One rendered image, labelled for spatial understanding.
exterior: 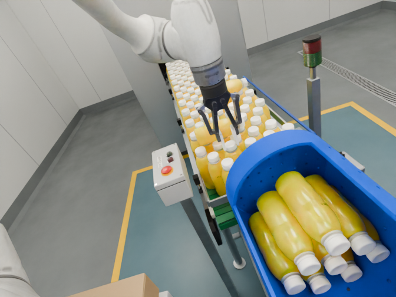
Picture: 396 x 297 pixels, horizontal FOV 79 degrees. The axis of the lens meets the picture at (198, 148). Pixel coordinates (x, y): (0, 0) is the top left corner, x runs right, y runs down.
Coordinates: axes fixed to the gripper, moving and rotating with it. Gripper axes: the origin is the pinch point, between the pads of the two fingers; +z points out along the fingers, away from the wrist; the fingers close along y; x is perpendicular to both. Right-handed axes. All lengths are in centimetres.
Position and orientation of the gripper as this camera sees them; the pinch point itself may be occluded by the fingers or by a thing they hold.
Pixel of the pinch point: (228, 138)
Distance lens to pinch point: 79.3
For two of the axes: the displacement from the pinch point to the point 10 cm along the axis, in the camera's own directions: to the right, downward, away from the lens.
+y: 9.3, -3.7, -0.1
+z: 3.1, 7.7, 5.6
